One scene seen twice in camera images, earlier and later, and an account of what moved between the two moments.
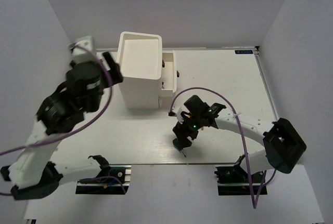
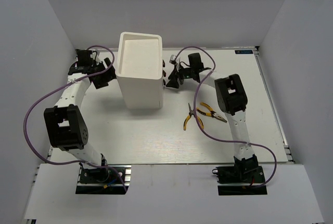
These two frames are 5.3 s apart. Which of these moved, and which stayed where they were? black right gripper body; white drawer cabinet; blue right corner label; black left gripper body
Moved: black left gripper body; black right gripper body
Stayed: blue right corner label; white drawer cabinet
